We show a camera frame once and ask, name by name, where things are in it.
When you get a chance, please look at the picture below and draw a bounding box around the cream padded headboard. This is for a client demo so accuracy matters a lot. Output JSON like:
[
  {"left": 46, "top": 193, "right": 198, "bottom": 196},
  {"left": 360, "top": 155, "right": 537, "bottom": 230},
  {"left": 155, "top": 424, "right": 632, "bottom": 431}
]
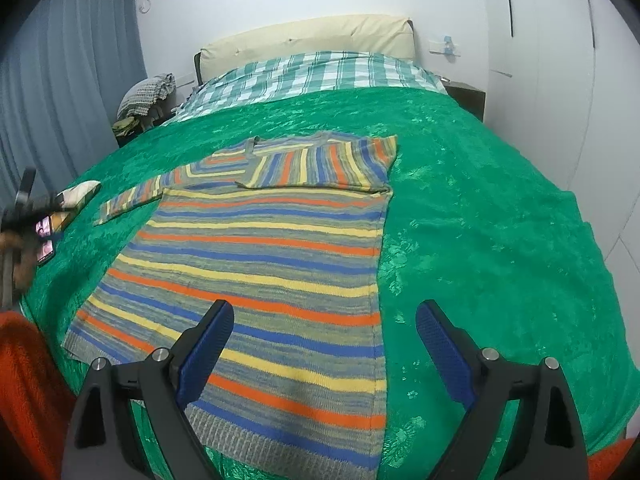
[{"left": 194, "top": 14, "right": 417, "bottom": 86}]

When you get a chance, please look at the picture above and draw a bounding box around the patterned cream pillow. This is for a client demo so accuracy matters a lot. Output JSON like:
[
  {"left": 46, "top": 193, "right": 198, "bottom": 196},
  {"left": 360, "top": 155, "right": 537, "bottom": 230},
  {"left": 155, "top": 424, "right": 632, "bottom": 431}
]
[{"left": 54, "top": 180, "right": 103, "bottom": 212}]

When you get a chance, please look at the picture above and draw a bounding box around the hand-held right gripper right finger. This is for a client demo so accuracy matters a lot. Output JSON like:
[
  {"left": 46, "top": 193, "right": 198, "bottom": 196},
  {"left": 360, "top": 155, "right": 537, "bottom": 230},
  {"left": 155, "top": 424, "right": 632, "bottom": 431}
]
[{"left": 416, "top": 300, "right": 588, "bottom": 480}]

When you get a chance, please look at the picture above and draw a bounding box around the green checkered bed sheet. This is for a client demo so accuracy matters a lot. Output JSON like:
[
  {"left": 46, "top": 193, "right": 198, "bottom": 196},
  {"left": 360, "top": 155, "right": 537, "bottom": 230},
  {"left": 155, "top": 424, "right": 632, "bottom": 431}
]
[{"left": 172, "top": 50, "right": 448, "bottom": 123}]

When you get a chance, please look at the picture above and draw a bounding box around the green floral blanket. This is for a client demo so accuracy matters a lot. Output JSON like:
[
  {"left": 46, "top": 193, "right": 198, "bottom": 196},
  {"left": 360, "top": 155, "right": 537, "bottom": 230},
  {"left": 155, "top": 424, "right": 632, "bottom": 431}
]
[{"left": 22, "top": 85, "right": 628, "bottom": 480}]

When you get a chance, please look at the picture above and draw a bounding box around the striped knit sweater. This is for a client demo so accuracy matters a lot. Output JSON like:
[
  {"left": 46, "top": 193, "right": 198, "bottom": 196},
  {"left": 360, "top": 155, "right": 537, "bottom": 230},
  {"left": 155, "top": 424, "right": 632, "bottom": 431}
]
[{"left": 62, "top": 131, "right": 401, "bottom": 480}]

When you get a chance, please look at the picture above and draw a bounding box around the orange fleece garment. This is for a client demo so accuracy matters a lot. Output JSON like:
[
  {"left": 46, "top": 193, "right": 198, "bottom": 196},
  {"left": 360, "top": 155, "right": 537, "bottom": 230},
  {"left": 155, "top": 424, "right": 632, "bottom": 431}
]
[{"left": 0, "top": 310, "right": 637, "bottom": 480}]

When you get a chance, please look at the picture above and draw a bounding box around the white wardrobe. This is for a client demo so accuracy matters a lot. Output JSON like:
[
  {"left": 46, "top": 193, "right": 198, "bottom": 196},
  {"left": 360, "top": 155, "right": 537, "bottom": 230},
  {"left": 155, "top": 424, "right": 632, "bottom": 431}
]
[{"left": 475, "top": 0, "right": 640, "bottom": 283}]

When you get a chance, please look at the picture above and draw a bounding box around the dark wooden nightstand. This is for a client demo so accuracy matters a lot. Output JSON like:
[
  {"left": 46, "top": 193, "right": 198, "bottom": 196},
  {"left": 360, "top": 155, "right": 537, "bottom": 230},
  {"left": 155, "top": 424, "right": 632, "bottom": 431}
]
[{"left": 442, "top": 80, "right": 487, "bottom": 122}]

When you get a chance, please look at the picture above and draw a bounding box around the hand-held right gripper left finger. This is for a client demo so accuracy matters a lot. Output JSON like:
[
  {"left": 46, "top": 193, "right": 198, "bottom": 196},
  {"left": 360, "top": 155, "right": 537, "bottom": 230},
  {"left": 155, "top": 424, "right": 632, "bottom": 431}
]
[{"left": 62, "top": 300, "right": 235, "bottom": 480}]

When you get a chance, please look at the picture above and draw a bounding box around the smartphone with lit screen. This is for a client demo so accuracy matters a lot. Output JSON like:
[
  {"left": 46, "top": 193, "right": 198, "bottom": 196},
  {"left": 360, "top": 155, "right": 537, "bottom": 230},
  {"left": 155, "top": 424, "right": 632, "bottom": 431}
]
[{"left": 34, "top": 214, "right": 57, "bottom": 267}]

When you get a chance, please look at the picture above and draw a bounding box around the grey striped cloth pile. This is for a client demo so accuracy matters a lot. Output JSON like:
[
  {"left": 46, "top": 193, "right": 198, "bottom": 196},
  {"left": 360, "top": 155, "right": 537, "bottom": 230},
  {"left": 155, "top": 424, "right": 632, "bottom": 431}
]
[{"left": 112, "top": 73, "right": 177, "bottom": 137}]

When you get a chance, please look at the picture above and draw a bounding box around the blue grey curtain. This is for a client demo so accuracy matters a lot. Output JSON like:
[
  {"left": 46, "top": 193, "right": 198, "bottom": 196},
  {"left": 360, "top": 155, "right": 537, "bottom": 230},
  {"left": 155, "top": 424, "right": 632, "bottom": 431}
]
[{"left": 0, "top": 0, "right": 149, "bottom": 206}]

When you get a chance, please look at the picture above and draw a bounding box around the person's left forearm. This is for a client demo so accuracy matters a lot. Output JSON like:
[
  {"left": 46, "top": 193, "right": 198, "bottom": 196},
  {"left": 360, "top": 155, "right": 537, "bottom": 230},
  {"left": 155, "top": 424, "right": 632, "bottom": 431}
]
[{"left": 0, "top": 229, "right": 37, "bottom": 288}]

